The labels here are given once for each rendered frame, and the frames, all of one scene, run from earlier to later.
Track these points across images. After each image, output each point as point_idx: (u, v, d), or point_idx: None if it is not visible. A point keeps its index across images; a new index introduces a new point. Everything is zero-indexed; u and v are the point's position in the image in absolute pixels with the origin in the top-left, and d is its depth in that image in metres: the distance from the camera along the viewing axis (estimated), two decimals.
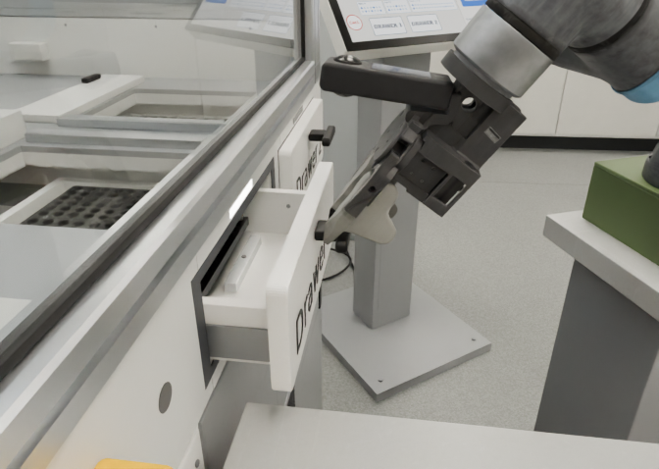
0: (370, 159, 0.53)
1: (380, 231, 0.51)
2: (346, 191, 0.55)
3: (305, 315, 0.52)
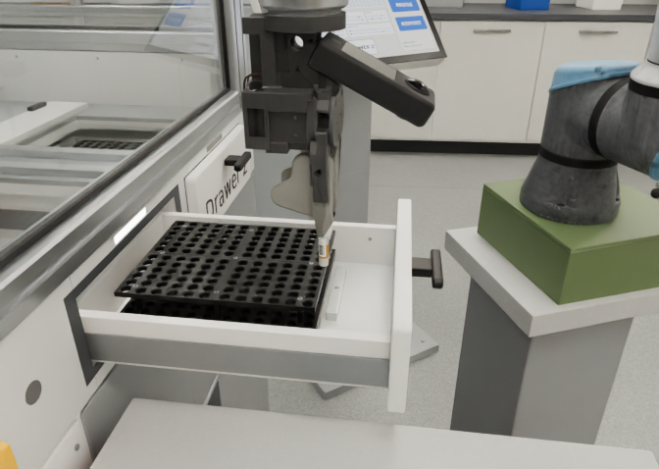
0: (331, 160, 0.50)
1: None
2: (330, 196, 0.53)
3: None
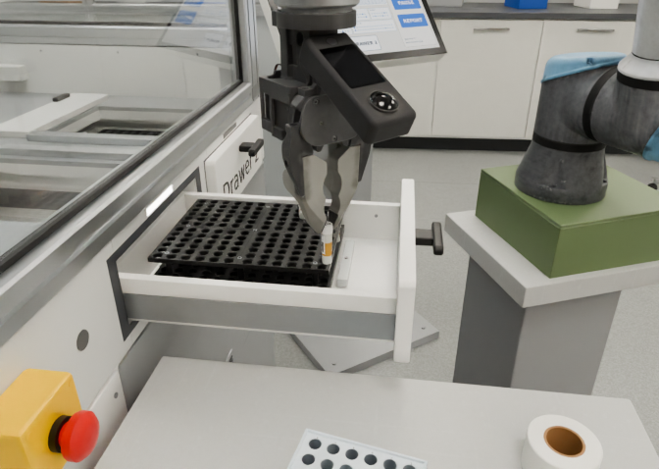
0: (318, 158, 0.50)
1: (328, 172, 0.57)
2: (324, 195, 0.53)
3: None
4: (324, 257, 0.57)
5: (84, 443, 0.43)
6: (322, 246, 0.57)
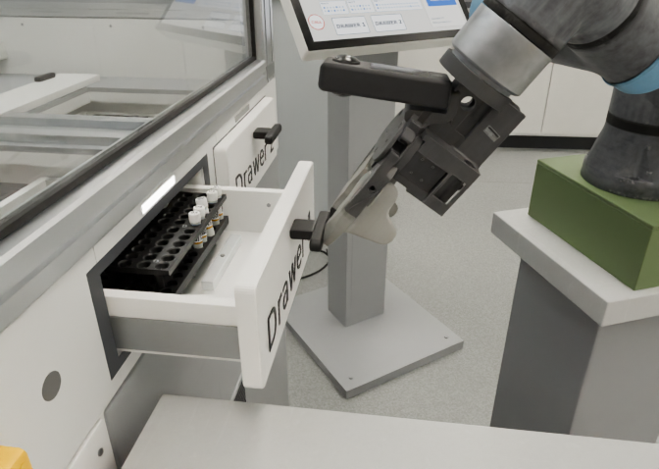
0: (370, 158, 0.53)
1: (380, 231, 0.51)
2: (346, 190, 0.55)
3: (279, 313, 0.52)
4: (207, 236, 0.61)
5: None
6: (202, 232, 0.60)
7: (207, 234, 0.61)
